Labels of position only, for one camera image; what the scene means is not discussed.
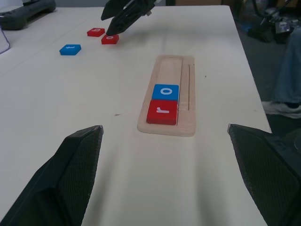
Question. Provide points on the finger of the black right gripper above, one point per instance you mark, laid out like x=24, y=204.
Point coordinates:
x=122, y=22
x=113, y=8

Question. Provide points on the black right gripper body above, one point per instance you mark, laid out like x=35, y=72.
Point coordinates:
x=147, y=5

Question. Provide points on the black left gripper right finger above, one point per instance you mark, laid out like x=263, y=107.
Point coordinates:
x=268, y=174

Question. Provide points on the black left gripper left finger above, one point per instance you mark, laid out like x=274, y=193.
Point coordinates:
x=58, y=179

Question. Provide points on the red letter o block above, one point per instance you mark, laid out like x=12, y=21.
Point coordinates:
x=110, y=39

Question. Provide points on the red letter b block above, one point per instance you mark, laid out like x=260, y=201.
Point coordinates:
x=95, y=32

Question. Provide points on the blue letter t block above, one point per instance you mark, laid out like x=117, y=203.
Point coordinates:
x=70, y=49

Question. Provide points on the blue letter o block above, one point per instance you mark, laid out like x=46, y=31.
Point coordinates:
x=165, y=91

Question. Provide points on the long wooden letter tray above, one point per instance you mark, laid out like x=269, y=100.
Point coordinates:
x=188, y=117

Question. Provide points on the red letter r block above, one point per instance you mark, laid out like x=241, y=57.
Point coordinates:
x=162, y=111

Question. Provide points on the grey sneaker shoe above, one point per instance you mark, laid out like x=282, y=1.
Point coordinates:
x=279, y=109

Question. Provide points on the black handheld controller device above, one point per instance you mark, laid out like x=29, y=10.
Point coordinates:
x=21, y=14

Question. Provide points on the person's leg in blue jeans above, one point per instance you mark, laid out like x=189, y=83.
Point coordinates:
x=289, y=75

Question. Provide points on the black equipment pile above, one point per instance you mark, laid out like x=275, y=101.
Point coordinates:
x=270, y=30

